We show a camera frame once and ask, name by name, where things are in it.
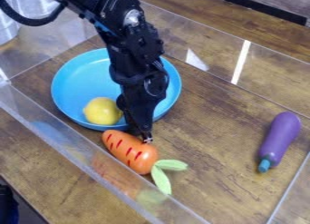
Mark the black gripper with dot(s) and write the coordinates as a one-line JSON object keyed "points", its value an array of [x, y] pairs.
{"points": [[143, 91]]}

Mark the orange toy carrot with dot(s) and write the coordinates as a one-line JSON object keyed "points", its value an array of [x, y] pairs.
{"points": [[140, 157]]}

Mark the blue round tray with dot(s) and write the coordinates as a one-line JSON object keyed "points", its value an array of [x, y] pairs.
{"points": [[81, 80]]}

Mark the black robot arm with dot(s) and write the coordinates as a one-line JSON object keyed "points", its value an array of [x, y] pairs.
{"points": [[135, 50]]}

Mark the yellow toy lemon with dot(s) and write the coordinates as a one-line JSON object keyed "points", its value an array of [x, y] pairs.
{"points": [[101, 111]]}

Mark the purple toy eggplant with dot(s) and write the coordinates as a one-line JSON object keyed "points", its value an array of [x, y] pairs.
{"points": [[283, 131]]}

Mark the white curtain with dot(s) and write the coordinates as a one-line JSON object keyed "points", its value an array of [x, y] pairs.
{"points": [[32, 9]]}

